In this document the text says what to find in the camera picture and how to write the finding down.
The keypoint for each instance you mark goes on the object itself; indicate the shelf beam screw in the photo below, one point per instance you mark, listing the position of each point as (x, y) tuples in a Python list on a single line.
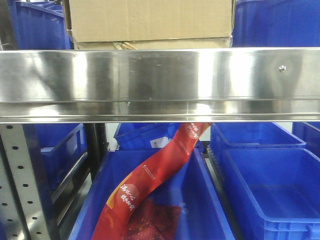
[(282, 68)]

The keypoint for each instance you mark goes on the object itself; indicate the blue plastic bin far right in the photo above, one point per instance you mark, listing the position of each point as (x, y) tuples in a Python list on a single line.
[(309, 132)]

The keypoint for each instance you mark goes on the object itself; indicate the blue plastic bin rear centre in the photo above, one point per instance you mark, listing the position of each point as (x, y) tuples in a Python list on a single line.
[(137, 136)]

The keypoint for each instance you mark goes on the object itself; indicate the blue plastic bin rear right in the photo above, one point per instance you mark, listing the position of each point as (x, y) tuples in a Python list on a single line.
[(251, 135)]

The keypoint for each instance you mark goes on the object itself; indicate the stainless steel shelf beam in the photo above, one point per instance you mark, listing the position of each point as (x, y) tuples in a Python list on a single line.
[(183, 85)]

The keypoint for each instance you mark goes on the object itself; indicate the blue plastic bin lower left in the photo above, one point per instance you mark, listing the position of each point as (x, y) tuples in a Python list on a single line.
[(61, 145)]

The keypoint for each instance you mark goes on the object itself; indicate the crumpled clear packing tape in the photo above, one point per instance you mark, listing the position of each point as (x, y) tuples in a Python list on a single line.
[(124, 45)]

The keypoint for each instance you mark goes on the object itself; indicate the large brown cardboard box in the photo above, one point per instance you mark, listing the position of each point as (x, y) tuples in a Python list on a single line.
[(89, 21)]

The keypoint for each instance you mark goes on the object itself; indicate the blue plastic bin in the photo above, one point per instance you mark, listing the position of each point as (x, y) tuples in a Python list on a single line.
[(61, 145), (137, 136), (251, 135), (39, 25), (201, 218), (274, 193), (309, 132), (276, 23)]

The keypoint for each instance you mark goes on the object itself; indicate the perforated steel shelf upright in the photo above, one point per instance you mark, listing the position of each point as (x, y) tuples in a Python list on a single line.
[(23, 153)]

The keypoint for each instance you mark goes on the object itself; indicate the red printed snack package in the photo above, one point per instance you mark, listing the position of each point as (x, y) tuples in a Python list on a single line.
[(144, 179)]

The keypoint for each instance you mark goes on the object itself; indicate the blue plastic bin upper left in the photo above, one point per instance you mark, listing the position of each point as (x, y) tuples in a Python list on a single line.
[(39, 25)]

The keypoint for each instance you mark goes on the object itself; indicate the blue plastic bin upper right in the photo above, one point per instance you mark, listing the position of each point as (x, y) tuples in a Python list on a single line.
[(276, 23)]

